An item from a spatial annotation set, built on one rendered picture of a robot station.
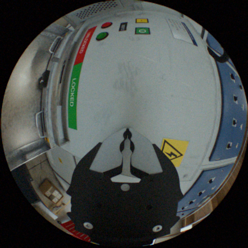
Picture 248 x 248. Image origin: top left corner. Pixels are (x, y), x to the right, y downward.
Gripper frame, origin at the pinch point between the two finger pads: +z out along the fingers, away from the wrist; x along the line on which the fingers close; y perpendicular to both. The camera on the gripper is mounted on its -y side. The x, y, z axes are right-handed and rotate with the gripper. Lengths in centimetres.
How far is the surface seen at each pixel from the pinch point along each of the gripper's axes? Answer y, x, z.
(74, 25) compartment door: -50, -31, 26
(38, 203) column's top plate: 45, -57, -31
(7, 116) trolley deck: -6.6, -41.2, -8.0
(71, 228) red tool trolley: 212, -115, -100
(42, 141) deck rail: 11.8, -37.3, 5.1
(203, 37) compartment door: -44, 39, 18
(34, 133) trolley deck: 6.1, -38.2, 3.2
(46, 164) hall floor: 86, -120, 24
